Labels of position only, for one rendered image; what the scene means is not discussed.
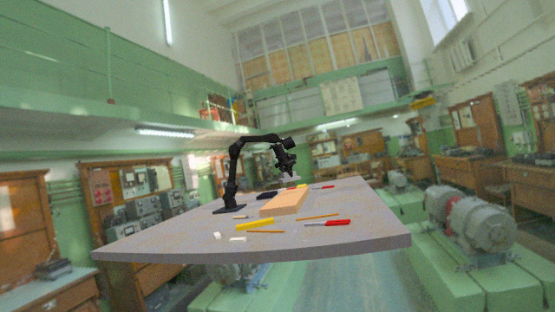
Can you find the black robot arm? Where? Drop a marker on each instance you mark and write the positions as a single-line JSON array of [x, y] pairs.
[[234, 150]]

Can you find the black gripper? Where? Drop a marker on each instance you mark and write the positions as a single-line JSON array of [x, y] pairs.
[[284, 164]]

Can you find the tan floor panel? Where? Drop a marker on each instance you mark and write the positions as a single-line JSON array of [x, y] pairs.
[[285, 203]]

